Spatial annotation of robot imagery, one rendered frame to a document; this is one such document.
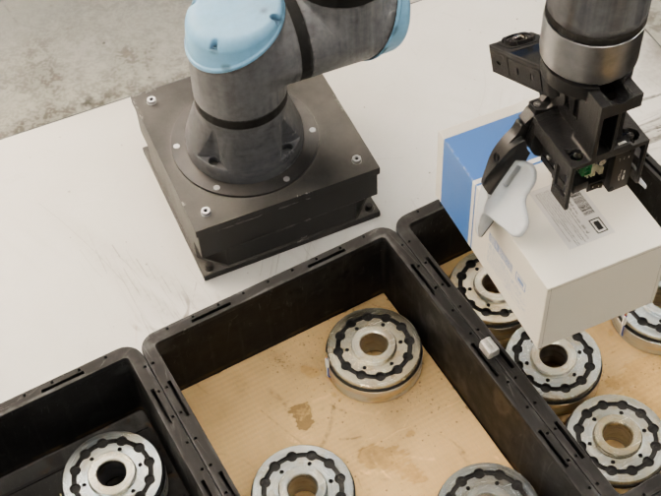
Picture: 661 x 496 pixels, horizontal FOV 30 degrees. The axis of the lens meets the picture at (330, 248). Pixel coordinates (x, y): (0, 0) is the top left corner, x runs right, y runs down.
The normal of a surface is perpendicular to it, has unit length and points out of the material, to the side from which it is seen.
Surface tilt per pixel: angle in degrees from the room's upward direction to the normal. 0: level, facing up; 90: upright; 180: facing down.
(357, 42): 89
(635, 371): 0
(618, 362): 0
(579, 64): 91
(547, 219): 0
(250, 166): 74
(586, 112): 90
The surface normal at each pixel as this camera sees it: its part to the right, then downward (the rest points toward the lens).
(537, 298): -0.91, 0.34
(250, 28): -0.13, -0.55
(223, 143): -0.27, 0.56
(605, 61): 0.10, 0.78
